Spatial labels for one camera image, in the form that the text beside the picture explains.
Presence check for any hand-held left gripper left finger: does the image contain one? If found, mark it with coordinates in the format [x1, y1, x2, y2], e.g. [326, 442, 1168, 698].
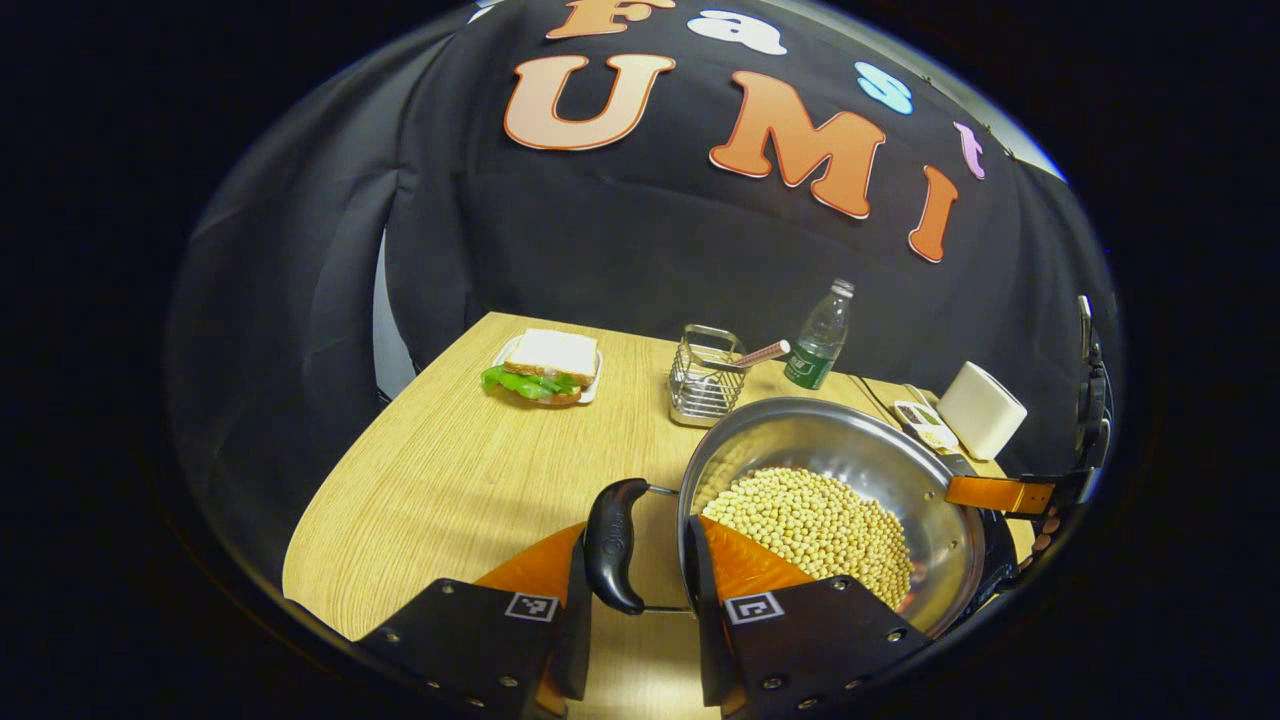
[355, 520, 593, 719]

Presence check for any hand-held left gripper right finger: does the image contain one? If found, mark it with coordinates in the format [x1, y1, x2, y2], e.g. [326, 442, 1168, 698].
[685, 515, 936, 719]

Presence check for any pile of soybeans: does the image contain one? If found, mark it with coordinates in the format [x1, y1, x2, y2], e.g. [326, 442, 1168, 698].
[703, 466, 916, 609]

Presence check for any black backdrop cloth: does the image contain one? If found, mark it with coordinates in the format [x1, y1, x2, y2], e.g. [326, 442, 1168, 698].
[165, 0, 1111, 561]

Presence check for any clear plastic water bottle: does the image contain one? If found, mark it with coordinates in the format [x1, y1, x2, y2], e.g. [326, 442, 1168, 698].
[783, 278, 857, 391]

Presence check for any steel pot with black handles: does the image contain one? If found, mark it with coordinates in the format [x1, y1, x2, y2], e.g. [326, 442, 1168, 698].
[583, 397, 1021, 641]

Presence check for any copper coloured tube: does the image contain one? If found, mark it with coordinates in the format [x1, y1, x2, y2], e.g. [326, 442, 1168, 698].
[728, 339, 792, 369]

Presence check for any sandwich with lettuce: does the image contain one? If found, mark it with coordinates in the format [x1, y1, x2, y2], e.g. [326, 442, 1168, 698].
[480, 328, 601, 406]

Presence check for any white divided grain dish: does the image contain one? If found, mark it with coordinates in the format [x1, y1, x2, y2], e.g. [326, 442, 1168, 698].
[893, 400, 959, 451]

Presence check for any metal wire basket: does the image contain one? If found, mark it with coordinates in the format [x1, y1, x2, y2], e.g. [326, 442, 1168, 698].
[667, 323, 749, 429]

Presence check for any black induction cooktop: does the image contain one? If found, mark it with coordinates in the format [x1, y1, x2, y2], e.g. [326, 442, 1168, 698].
[935, 452, 1023, 626]

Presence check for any black power cable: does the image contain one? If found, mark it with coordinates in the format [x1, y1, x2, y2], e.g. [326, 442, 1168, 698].
[848, 375, 906, 426]

